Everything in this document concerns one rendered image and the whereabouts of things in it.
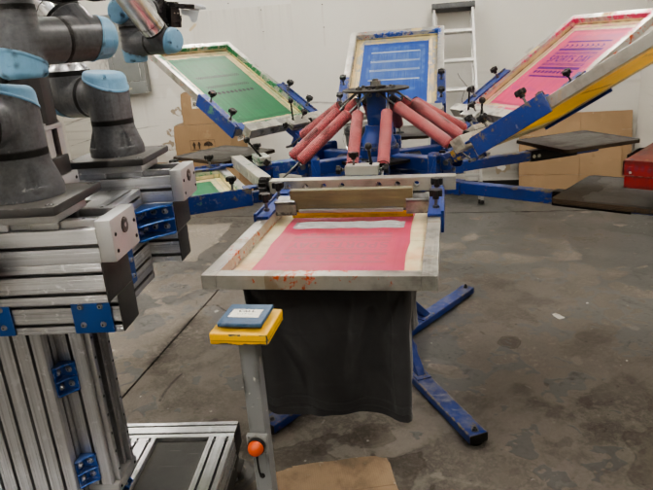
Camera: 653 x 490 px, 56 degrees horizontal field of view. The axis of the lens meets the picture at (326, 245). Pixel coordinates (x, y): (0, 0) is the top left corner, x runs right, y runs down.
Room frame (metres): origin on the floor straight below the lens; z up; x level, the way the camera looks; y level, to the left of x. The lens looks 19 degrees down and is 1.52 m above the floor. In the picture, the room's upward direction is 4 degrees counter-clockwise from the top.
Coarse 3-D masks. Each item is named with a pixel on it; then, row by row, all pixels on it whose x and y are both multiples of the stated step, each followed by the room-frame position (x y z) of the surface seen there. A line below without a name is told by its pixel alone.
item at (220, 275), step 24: (240, 240) 1.69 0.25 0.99; (432, 240) 1.56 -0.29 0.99; (216, 264) 1.50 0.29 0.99; (432, 264) 1.38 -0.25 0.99; (216, 288) 1.42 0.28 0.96; (240, 288) 1.41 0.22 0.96; (264, 288) 1.40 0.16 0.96; (288, 288) 1.38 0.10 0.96; (312, 288) 1.37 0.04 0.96; (336, 288) 1.36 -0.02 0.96; (360, 288) 1.35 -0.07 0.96; (384, 288) 1.33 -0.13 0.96; (408, 288) 1.32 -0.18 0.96; (432, 288) 1.31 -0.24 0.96
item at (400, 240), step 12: (348, 228) 1.84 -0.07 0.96; (360, 228) 1.83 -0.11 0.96; (372, 228) 1.82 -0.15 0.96; (384, 228) 1.81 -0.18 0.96; (396, 228) 1.80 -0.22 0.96; (408, 228) 1.79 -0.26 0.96; (396, 240) 1.69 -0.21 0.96; (408, 240) 1.68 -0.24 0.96; (396, 252) 1.59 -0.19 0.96; (336, 264) 1.53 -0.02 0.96; (348, 264) 1.52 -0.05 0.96; (360, 264) 1.51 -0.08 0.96; (372, 264) 1.50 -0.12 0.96; (384, 264) 1.50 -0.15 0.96; (396, 264) 1.49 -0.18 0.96
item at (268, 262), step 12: (288, 228) 1.89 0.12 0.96; (312, 228) 1.87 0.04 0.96; (324, 228) 1.86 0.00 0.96; (336, 228) 1.85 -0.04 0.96; (276, 240) 1.78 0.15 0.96; (288, 240) 1.77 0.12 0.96; (276, 252) 1.67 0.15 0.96; (264, 264) 1.57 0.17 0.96; (276, 264) 1.56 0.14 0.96; (288, 264) 1.55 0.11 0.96; (300, 264) 1.55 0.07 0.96; (312, 264) 1.54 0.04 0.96; (324, 264) 1.53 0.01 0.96
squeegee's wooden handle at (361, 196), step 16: (304, 192) 1.97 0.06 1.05; (320, 192) 1.96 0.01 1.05; (336, 192) 1.95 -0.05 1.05; (352, 192) 1.94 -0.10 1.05; (368, 192) 1.93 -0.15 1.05; (384, 192) 1.92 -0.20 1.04; (400, 192) 1.90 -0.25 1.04; (304, 208) 1.97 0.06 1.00; (320, 208) 1.96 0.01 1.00; (336, 208) 1.95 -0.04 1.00
